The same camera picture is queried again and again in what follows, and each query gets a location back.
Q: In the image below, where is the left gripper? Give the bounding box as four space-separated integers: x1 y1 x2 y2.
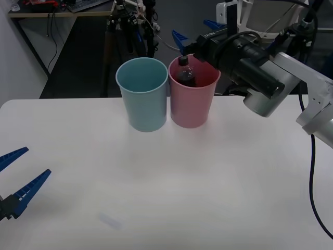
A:
0 146 52 222

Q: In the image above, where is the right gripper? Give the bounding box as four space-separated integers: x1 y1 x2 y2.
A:
171 19 235 69

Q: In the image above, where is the dark drink plastic bottle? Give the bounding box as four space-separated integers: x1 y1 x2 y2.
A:
174 55 197 88

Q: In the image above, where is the black pole stand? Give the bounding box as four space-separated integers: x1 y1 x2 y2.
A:
142 0 160 58

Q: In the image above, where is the pink plastic bin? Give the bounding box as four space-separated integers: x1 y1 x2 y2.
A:
168 55 222 129

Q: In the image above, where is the black tripod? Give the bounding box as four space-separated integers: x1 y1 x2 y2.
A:
103 0 146 97

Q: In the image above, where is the pale blue plastic bin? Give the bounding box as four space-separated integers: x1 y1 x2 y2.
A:
115 57 168 133

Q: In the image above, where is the black equipment stand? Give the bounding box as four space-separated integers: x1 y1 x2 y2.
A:
267 0 333 79

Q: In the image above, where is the black keyboard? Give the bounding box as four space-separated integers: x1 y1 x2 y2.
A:
68 0 111 14

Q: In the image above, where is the dark desk with wood edge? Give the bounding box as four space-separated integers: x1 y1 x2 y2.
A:
7 0 117 77

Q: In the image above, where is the pale floor cable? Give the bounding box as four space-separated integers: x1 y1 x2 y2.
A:
140 10 183 52

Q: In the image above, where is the black cable under desk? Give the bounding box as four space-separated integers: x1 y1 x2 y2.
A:
46 11 59 76

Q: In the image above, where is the black hanging cable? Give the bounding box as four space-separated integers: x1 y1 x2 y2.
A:
298 92 333 233

